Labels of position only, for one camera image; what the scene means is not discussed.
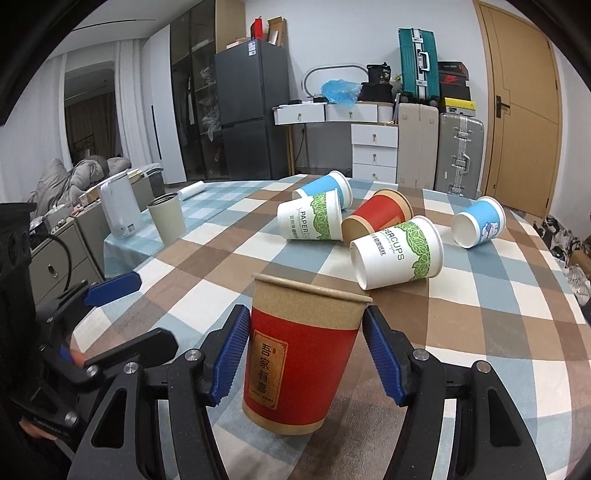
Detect red kraft paper cup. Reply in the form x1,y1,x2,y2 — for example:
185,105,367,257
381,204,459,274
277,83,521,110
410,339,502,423
242,274,373,435

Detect white green cup front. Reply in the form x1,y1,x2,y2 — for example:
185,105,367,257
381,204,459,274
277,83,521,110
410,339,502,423
349,215,444,291

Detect white green cup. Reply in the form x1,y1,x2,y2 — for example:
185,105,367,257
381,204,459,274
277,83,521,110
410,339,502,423
349,215,444,291
276,190,342,241

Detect blue cup with cartoon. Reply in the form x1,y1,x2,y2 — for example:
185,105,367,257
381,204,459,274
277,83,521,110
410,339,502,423
451,196,506,249

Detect white green cup rear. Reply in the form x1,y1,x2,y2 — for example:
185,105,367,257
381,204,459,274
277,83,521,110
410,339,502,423
276,190,342,241

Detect blue cup at rear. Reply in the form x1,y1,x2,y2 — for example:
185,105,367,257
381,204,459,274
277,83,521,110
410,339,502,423
293,170,353,210

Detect person's left hand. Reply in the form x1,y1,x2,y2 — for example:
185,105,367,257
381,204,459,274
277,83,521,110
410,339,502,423
19,418,57,441

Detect white appliance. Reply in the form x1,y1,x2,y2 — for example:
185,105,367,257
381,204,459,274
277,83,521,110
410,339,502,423
99,172,141,238

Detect beige tumbler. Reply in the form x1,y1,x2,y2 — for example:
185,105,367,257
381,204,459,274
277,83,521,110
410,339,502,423
147,192,186,246

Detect white paper roll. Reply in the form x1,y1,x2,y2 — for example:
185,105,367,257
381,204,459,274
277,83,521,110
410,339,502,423
177,181,206,201

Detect checkered tablecloth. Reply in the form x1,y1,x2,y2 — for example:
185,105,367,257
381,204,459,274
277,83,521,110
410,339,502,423
68,174,590,480

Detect black refrigerator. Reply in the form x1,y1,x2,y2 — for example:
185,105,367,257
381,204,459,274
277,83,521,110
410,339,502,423
214,39,290,180

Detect silver suitcase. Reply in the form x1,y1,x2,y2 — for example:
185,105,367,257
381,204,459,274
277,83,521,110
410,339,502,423
435,113,485,199

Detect dark glass cabinet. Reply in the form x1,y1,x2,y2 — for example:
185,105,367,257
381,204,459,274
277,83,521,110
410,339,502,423
169,0,245,181

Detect beige suitcase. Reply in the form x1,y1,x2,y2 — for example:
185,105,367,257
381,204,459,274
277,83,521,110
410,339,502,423
397,103,439,189

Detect blue plastic bag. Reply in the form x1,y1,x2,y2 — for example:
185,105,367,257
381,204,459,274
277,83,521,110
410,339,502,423
321,79,362,108

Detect white drawer desk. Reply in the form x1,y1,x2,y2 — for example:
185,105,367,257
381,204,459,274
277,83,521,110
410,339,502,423
273,102,399,183

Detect black bag on desk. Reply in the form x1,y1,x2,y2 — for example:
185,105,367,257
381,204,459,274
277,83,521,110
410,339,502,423
358,62,402,104

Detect stacked shoe boxes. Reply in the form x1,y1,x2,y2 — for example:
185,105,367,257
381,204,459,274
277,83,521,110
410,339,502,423
438,61,476,116

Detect wooden door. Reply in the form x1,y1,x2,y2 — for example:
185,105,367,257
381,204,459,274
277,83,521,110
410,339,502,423
474,1,562,217

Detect teal suitcase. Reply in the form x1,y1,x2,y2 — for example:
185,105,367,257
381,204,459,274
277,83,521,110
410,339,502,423
399,28,440,107

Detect black cable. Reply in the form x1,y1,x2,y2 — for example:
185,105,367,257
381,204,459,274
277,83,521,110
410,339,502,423
28,232,73,296

